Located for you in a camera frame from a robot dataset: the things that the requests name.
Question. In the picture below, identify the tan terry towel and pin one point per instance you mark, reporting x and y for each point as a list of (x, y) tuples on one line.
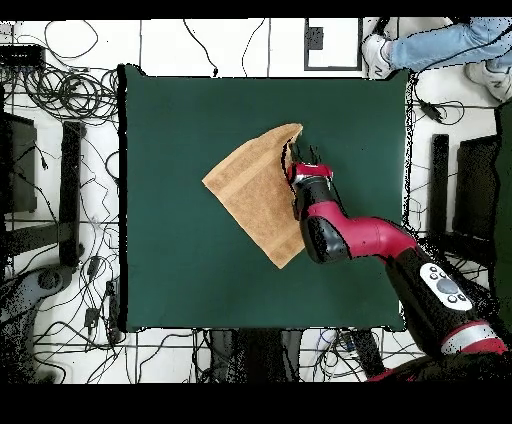
[(252, 192)]

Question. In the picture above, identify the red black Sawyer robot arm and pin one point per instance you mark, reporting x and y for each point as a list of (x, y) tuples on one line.
[(380, 240)]

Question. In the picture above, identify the flat black device box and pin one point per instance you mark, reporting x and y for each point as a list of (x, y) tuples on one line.
[(22, 56)]

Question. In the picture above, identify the small gray floor plate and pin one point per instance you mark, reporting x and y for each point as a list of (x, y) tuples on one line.
[(315, 39)]

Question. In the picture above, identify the black power adapter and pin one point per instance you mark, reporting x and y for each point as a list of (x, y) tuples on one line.
[(431, 111)]

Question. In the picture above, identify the long black stand bar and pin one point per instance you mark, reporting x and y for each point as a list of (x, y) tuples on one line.
[(71, 192), (438, 180)]

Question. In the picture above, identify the dark green table cloth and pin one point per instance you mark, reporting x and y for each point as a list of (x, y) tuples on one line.
[(180, 260)]

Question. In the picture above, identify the large black box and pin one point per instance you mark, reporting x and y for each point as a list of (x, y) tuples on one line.
[(476, 188), (18, 168)]

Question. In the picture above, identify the person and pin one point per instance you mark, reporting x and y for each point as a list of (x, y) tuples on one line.
[(440, 46)]

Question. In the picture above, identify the black stand crossbar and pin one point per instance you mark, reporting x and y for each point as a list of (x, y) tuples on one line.
[(468, 248), (32, 238)]

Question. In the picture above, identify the black power strip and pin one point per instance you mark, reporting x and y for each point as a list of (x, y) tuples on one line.
[(368, 354)]

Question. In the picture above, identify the small black adapter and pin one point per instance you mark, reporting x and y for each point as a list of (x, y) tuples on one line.
[(91, 317), (94, 266)]

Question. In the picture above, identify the gray stand base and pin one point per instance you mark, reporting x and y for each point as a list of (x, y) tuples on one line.
[(24, 296)]

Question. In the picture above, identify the gray floor frame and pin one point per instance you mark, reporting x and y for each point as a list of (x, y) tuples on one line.
[(332, 68)]

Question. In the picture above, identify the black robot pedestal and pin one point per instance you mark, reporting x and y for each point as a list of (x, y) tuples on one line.
[(256, 356)]

